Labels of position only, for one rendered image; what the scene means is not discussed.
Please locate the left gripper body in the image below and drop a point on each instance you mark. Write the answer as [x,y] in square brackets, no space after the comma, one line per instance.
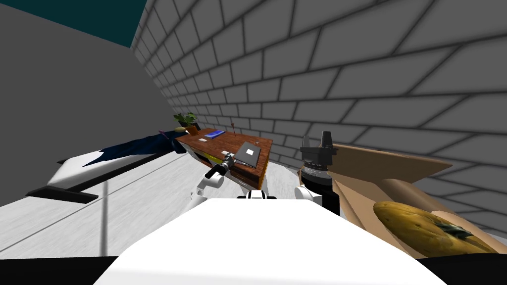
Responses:
[228,162]

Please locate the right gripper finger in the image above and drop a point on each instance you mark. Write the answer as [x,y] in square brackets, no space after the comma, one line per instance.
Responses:
[306,142]
[326,140]

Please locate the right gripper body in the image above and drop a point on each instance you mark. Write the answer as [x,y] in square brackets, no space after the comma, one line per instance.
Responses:
[317,155]

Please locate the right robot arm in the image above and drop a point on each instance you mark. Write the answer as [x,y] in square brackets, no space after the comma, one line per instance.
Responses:
[317,180]

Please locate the brown wooden desk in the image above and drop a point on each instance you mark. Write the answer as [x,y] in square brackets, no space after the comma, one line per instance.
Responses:
[222,144]

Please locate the tan wooden table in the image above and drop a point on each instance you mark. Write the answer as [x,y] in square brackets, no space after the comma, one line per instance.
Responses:
[376,163]

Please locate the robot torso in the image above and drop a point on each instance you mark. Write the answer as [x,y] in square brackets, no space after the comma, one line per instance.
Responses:
[261,241]

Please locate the yellow brown squash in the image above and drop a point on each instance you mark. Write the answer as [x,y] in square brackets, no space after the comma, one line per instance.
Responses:
[416,229]

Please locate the white bed with blue blanket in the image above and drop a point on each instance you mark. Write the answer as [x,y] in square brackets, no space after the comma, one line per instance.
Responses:
[79,170]

